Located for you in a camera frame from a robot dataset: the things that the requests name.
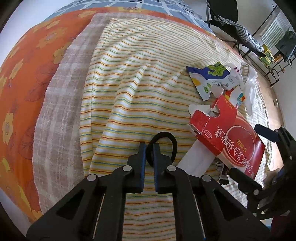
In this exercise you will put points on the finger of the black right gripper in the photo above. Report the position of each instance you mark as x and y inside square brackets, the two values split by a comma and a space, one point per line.
[245, 184]
[267, 133]

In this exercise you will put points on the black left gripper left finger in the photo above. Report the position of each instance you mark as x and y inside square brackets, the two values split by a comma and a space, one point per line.
[135, 180]

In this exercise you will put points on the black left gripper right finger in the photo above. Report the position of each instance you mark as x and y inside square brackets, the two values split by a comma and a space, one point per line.
[162, 179]

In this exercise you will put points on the white paper bag wrapper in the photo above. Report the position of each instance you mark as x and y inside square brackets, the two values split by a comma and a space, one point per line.
[197, 160]

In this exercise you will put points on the white plastic bag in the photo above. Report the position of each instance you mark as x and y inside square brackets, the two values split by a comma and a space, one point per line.
[245, 92]

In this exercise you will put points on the white blue green snack packet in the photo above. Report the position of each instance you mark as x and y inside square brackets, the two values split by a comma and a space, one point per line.
[205, 78]

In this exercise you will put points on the black clothes rack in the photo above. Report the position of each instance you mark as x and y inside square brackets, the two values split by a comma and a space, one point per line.
[254, 16]

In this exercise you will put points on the yellow green box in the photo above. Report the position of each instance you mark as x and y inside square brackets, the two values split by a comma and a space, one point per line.
[268, 59]

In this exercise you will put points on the striped yellow towel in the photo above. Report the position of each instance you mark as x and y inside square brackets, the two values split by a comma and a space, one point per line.
[137, 86]

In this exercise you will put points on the dark hanging garment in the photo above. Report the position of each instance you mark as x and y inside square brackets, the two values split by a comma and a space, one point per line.
[286, 46]

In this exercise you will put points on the striped cloth on chair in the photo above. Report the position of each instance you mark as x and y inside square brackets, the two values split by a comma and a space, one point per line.
[239, 33]

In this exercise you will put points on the green striped hanging towel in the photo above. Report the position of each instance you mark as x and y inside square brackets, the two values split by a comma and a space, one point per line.
[275, 30]

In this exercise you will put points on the black folding chair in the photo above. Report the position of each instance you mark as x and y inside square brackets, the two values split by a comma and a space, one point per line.
[225, 9]

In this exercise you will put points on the blue checked bed sheet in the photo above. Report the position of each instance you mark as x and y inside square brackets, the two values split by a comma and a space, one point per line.
[176, 8]

